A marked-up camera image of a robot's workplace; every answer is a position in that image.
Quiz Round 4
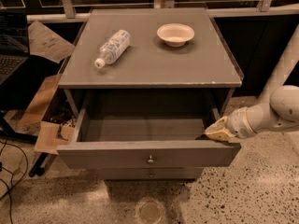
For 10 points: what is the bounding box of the white horizontal rail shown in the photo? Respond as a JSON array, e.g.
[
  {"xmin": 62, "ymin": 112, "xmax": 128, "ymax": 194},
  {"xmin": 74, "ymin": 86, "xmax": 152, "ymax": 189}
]
[{"xmin": 27, "ymin": 4, "xmax": 299, "ymax": 23}]

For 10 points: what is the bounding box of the black cable on floor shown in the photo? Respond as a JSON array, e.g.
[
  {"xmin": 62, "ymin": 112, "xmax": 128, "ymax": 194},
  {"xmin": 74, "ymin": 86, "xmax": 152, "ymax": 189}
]
[{"xmin": 0, "ymin": 133, "xmax": 29, "ymax": 224}]

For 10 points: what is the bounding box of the grey drawer cabinet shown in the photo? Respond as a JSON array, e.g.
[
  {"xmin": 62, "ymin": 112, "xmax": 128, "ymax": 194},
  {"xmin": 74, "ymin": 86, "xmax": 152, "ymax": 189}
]
[{"xmin": 57, "ymin": 7, "xmax": 245, "ymax": 181}]

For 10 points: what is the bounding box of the crumpled brown paper sheet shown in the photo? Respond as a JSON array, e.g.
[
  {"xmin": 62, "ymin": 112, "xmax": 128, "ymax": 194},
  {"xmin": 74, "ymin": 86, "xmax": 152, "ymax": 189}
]
[{"xmin": 28, "ymin": 21, "xmax": 75, "ymax": 63}]

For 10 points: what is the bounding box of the black laptop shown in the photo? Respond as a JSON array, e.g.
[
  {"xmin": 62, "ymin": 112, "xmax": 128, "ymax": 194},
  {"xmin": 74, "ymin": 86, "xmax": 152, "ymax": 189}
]
[{"xmin": 0, "ymin": 10, "xmax": 30, "ymax": 84}]

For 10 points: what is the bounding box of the open cardboard box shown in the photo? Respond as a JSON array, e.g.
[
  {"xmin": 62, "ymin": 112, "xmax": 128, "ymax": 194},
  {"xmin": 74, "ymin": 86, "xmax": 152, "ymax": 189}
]
[{"xmin": 18, "ymin": 75, "xmax": 76, "ymax": 155}]

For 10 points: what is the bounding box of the white paper bowl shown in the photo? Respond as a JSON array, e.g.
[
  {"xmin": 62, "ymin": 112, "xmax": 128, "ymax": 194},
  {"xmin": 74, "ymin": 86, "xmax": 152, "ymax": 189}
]
[{"xmin": 157, "ymin": 23, "xmax": 194, "ymax": 48}]

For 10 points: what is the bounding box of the grey top drawer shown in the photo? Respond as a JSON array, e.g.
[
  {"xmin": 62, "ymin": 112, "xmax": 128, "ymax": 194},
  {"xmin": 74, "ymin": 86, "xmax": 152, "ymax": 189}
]
[{"xmin": 56, "ymin": 91, "xmax": 242, "ymax": 170}]

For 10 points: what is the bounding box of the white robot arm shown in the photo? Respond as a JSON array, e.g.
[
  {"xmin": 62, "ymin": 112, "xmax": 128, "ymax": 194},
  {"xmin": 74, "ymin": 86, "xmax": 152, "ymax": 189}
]
[{"xmin": 205, "ymin": 25, "xmax": 299, "ymax": 141}]

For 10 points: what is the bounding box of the grey drawer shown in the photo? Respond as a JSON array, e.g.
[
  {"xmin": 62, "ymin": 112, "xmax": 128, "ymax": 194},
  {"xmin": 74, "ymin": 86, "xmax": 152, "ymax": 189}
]
[
  {"xmin": 56, "ymin": 91, "xmax": 242, "ymax": 170},
  {"xmin": 97, "ymin": 168, "xmax": 203, "ymax": 180}
]

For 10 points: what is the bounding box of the black stand leg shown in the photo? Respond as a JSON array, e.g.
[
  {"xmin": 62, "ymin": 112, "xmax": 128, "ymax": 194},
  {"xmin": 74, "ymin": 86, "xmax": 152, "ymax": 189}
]
[{"xmin": 0, "ymin": 112, "xmax": 48, "ymax": 177}]

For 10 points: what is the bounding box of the grey bottom drawer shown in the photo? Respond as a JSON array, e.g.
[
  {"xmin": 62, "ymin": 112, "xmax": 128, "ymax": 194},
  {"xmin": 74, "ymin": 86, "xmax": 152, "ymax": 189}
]
[{"xmin": 97, "ymin": 168, "xmax": 203, "ymax": 180}]

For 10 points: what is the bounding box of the clear plastic water bottle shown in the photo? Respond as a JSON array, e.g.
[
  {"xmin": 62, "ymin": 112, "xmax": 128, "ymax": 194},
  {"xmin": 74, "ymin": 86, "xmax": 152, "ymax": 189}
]
[{"xmin": 94, "ymin": 30, "xmax": 131, "ymax": 69}]

